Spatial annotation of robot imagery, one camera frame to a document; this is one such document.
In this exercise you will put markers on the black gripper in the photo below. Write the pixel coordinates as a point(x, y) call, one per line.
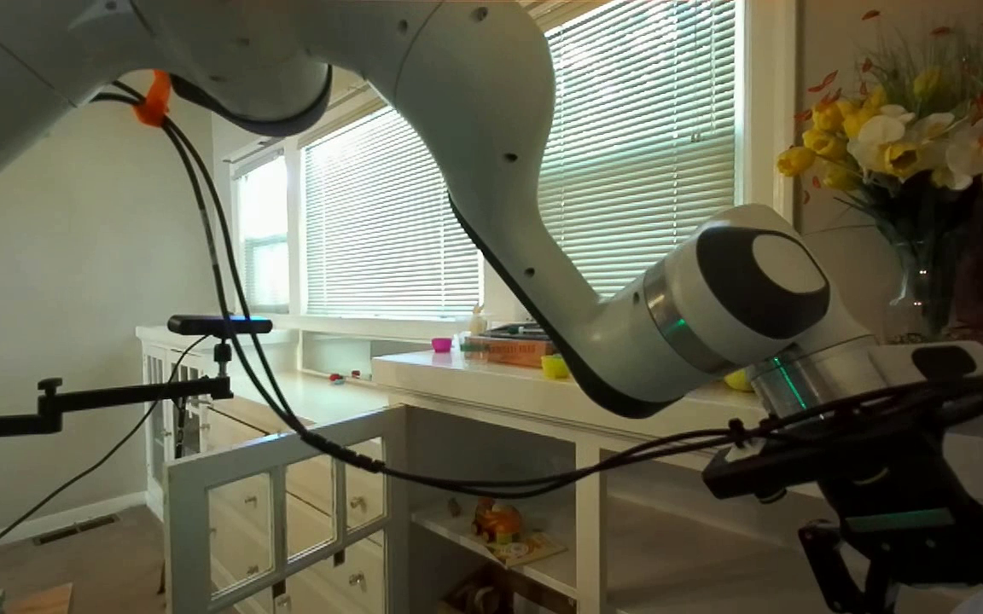
point(902, 483)

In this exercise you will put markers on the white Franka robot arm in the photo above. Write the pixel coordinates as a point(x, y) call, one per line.
point(478, 115)

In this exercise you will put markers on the white counter cabinet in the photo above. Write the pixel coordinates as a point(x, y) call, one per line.
point(493, 397)

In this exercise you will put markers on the glass flower vase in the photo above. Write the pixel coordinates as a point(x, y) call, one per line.
point(927, 290)

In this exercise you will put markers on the yellow and white flower bouquet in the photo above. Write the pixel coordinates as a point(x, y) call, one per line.
point(912, 140)

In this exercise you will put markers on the orange toy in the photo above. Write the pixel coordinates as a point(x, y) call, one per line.
point(497, 518)

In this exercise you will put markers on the brown toy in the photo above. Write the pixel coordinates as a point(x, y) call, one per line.
point(478, 596)

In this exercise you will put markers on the dark flat box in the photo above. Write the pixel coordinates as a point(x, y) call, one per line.
point(519, 333)

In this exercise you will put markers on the clear plastic cup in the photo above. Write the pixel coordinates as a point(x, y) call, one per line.
point(478, 322)

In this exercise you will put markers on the wide white window blind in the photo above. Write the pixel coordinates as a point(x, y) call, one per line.
point(649, 136)

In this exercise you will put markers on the small pink cup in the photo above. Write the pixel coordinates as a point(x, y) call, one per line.
point(441, 347)

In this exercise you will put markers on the white dresser with drawers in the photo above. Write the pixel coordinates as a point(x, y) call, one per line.
point(321, 397)

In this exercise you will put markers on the narrow white window blind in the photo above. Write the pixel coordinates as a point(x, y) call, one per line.
point(392, 226)

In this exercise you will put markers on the small window pane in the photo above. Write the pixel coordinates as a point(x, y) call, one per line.
point(268, 244)

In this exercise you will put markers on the white paned cabinet door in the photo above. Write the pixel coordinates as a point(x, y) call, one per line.
point(188, 534)

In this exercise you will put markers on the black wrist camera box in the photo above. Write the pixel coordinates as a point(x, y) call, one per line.
point(770, 464)

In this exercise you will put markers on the black stereo camera bar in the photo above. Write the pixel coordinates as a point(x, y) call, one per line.
point(221, 326)

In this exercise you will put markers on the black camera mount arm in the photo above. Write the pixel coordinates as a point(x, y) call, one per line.
point(118, 397)

